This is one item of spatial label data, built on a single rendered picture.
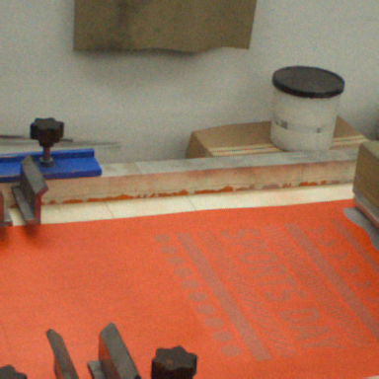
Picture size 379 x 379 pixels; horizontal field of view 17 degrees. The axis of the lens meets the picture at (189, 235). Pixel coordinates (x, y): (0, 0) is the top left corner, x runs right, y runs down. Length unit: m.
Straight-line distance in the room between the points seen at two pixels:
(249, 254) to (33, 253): 0.27
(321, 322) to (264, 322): 0.07
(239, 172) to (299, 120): 1.76
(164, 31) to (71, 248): 1.98
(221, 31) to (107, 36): 0.34
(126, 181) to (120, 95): 1.91
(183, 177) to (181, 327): 0.34
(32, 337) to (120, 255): 0.22
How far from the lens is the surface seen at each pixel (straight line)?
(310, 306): 1.46
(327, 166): 1.75
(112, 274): 1.48
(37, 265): 1.50
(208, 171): 1.68
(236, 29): 3.53
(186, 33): 3.46
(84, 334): 1.37
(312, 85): 3.46
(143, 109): 3.59
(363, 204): 1.64
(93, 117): 3.56
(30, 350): 1.34
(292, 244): 1.59
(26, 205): 1.57
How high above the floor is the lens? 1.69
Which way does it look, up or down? 28 degrees down
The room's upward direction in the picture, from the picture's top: 5 degrees clockwise
